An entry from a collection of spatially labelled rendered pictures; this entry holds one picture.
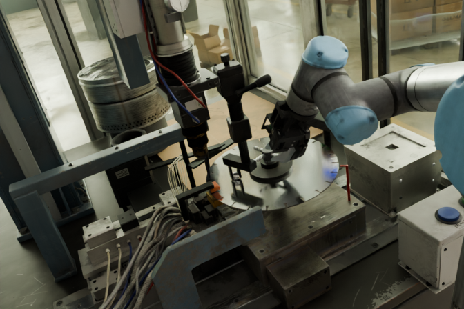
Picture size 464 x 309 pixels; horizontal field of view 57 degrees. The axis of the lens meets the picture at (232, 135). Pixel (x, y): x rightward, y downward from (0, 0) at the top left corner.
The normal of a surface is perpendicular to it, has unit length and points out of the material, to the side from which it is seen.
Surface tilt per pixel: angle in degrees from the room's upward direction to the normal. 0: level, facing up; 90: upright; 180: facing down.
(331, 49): 32
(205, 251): 90
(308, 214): 0
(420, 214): 0
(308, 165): 0
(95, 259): 90
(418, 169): 90
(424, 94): 86
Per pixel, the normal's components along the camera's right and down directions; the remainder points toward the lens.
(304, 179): -0.18, -0.87
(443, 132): -0.96, 0.17
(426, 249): -0.88, 0.35
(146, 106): 0.61, 0.26
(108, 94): -0.11, 0.48
